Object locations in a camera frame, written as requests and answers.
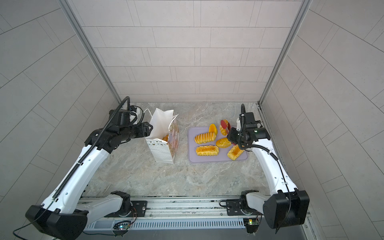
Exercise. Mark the lilac plastic tray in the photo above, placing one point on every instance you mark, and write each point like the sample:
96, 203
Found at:
222, 156

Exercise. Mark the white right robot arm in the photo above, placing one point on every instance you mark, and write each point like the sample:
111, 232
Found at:
285, 206

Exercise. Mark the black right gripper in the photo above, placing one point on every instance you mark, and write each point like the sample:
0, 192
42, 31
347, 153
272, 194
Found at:
231, 136

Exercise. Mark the left circuit board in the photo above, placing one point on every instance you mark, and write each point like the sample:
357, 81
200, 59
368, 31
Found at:
122, 226

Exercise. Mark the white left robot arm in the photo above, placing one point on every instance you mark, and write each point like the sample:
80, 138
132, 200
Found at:
61, 215

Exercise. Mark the aluminium corner post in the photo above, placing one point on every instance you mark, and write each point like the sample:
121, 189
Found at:
66, 8
305, 5

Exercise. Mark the white cartoon paper bag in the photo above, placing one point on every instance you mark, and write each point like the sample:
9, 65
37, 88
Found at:
164, 122

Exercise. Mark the right circuit board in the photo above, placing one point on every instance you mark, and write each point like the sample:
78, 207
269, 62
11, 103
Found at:
251, 225

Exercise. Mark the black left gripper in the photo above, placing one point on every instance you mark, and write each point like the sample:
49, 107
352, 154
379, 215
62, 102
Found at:
142, 127

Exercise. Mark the small round striped bun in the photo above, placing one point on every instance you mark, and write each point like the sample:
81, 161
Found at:
223, 129

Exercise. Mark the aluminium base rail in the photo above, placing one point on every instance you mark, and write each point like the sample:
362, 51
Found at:
178, 213

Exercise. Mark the ring-shaped braided bread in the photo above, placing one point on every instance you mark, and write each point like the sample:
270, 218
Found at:
165, 138

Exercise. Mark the aluminium corner post left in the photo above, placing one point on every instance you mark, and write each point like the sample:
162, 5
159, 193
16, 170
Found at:
66, 8

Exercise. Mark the circuit board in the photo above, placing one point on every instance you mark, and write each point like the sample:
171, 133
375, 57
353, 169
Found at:
122, 226
251, 225

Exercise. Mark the aluminium corner post right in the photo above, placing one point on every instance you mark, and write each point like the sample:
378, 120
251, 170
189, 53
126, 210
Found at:
305, 5

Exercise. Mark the red kitchen tongs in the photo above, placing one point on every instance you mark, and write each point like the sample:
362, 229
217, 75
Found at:
226, 126

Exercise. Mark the long cream-filled bread loaf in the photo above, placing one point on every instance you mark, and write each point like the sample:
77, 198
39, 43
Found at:
209, 150

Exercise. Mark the long ridged spiral bread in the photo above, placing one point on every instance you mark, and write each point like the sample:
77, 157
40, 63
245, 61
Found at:
205, 138

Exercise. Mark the short glazed bread roll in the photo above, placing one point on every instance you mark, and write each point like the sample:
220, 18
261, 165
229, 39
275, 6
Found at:
234, 152

